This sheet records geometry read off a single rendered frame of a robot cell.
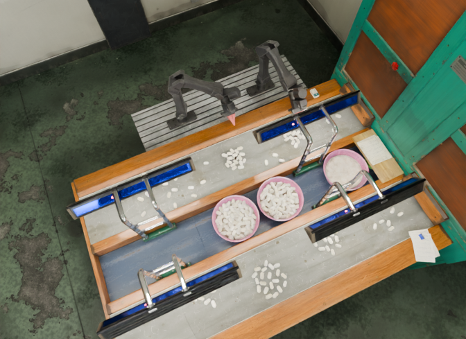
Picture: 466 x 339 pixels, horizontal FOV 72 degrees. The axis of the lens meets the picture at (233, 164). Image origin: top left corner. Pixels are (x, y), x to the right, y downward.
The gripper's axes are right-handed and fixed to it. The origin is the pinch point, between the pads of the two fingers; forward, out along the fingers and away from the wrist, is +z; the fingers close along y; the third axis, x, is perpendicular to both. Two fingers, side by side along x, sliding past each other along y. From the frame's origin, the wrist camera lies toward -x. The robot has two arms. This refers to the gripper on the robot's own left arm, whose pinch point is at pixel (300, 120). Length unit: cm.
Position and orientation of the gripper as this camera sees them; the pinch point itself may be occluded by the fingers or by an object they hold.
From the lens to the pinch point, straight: 206.0
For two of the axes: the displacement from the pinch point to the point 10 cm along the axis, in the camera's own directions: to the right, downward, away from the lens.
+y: 9.1, -3.8, 1.6
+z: 3.2, 9.0, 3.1
